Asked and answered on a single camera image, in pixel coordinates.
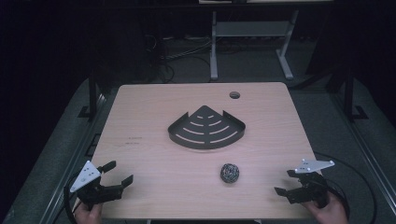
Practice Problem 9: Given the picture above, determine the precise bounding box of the bundle of floor cables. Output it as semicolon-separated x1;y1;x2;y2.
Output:
143;33;213;83

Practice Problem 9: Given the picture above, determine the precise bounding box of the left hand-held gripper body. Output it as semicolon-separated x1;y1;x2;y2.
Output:
69;160;124;211

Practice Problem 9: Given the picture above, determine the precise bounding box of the person's left hand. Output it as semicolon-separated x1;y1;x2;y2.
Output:
74;203;104;224

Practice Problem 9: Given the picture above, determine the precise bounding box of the person's right hand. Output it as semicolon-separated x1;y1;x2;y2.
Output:
303;191;349;224

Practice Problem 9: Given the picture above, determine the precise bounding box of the steel wool scouring ball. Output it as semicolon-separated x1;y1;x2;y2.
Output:
219;162;241;184

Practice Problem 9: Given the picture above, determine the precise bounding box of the aluminium floor rail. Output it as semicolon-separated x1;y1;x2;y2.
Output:
329;92;396;208
38;92;108;224

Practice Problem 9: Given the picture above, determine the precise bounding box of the black metal corner shelf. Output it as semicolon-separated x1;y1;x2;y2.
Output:
167;105;247;150

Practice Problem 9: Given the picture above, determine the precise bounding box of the black metal stand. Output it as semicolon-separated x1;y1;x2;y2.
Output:
342;66;370;121
77;69;104;119

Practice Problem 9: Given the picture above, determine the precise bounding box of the white metal table frame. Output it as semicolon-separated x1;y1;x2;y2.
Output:
209;9;300;81

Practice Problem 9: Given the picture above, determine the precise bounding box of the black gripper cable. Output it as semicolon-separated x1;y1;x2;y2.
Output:
63;174;82;224
312;150;378;224

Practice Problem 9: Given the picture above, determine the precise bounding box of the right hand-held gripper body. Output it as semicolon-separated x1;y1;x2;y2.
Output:
286;159;336;209

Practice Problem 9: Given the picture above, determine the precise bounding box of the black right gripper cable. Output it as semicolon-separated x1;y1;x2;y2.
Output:
312;150;378;224

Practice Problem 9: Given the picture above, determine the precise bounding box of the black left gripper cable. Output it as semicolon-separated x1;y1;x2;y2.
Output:
63;174;82;224

